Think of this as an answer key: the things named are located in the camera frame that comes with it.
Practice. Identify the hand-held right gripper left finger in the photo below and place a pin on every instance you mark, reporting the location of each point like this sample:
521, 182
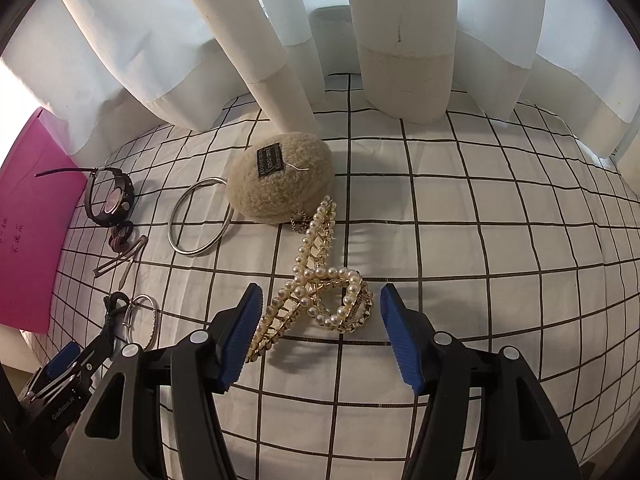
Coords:
244, 332

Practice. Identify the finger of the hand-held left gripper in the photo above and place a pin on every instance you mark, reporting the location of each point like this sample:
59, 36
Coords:
62, 357
95, 354

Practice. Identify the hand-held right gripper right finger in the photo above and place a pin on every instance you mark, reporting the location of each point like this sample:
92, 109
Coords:
400, 335

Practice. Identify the pearl hair claw clip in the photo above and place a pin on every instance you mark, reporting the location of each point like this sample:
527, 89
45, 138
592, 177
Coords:
305, 265

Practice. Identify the silver bangle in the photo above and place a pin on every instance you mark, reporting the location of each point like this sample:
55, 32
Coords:
171, 227

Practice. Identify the pink plastic basin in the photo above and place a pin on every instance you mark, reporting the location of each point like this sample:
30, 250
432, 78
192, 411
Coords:
35, 210

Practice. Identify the rose metal snap hair clip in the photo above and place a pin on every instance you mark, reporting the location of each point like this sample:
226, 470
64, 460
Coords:
128, 270
120, 257

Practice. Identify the small gold earring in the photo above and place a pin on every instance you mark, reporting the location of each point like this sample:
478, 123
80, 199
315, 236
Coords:
300, 221

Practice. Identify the checked white tablecloth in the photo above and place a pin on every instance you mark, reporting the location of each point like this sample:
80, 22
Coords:
450, 210

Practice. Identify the beige fuzzy hair clip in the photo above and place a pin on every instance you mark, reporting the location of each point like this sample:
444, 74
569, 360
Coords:
295, 185

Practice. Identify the white curtain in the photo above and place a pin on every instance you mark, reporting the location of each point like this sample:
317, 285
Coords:
400, 35

